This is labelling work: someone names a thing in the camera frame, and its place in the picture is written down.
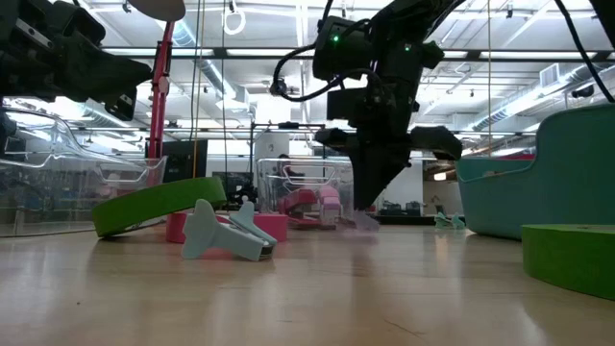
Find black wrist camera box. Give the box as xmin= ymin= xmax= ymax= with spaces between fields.
xmin=47 ymin=0 xmax=107 ymax=47
xmin=312 ymin=15 xmax=375 ymax=82

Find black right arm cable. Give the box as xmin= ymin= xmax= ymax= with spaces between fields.
xmin=552 ymin=0 xmax=615 ymax=105

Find light blue staple remover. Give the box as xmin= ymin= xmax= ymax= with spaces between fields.
xmin=181 ymin=198 xmax=279 ymax=263

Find thin hanging cord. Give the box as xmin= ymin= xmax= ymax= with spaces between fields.
xmin=486 ymin=0 xmax=493 ymax=156

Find red desk lamp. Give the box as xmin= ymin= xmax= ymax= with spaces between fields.
xmin=127 ymin=0 xmax=187 ymax=188

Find black overhead frame beam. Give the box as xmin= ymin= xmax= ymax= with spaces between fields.
xmin=103 ymin=46 xmax=615 ymax=62

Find teal plastic bin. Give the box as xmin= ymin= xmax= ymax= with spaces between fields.
xmin=455 ymin=104 xmax=615 ymax=240

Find clear plastic bin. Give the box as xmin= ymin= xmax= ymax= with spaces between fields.
xmin=0 ymin=106 xmax=168 ymax=237
xmin=255 ymin=157 xmax=357 ymax=231

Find green tape roll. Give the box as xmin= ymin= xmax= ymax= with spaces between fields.
xmin=522 ymin=223 xmax=615 ymax=303
xmin=91 ymin=176 xmax=228 ymax=239

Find black monitor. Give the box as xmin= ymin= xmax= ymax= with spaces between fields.
xmin=161 ymin=138 xmax=209 ymax=184

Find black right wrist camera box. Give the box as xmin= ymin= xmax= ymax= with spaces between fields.
xmin=312 ymin=15 xmax=375 ymax=82

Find black metal frame stand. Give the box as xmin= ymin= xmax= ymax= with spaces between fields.
xmin=248 ymin=121 xmax=328 ymax=162

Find thin black hanging cable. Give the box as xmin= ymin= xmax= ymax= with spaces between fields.
xmin=219 ymin=0 xmax=230 ymax=193

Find person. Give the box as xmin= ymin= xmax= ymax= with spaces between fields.
xmin=274 ymin=153 xmax=307 ymax=182

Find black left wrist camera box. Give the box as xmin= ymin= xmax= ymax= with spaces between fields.
xmin=47 ymin=0 xmax=107 ymax=47

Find pink stapler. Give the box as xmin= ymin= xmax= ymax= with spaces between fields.
xmin=316 ymin=185 xmax=381 ymax=233

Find small black round camera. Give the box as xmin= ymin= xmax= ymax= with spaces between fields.
xmin=268 ymin=76 xmax=288 ymax=98

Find white hanging ring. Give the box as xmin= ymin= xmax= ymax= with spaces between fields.
xmin=221 ymin=7 xmax=247 ymax=37

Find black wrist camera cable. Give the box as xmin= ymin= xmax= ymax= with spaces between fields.
xmin=270 ymin=0 xmax=385 ymax=104

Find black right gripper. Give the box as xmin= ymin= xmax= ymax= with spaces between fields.
xmin=314 ymin=65 xmax=464 ymax=211

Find pink tape roll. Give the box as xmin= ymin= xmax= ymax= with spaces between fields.
xmin=165 ymin=210 xmax=289 ymax=244

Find teal staple remover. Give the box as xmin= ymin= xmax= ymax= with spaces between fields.
xmin=433 ymin=210 xmax=467 ymax=231

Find yellow hanging cable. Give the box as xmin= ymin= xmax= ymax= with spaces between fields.
xmin=190 ymin=0 xmax=207 ymax=180

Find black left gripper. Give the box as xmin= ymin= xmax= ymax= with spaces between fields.
xmin=0 ymin=0 xmax=154 ymax=122

